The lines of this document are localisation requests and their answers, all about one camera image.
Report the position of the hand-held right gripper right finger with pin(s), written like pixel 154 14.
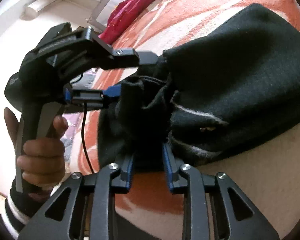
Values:
pixel 168 166

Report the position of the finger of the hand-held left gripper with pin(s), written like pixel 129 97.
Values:
pixel 146 58
pixel 110 93

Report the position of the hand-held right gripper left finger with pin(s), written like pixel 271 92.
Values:
pixel 130 172

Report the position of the black pants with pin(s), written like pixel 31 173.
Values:
pixel 227 67

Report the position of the person's left forearm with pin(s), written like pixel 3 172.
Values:
pixel 17 205

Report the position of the person's left hand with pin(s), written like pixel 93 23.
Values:
pixel 47 157

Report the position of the red starry quilt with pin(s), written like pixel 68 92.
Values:
pixel 130 12

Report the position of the orange patterned blanket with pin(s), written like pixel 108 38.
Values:
pixel 189 0

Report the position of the grey metal bed rail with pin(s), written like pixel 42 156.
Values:
pixel 102 7

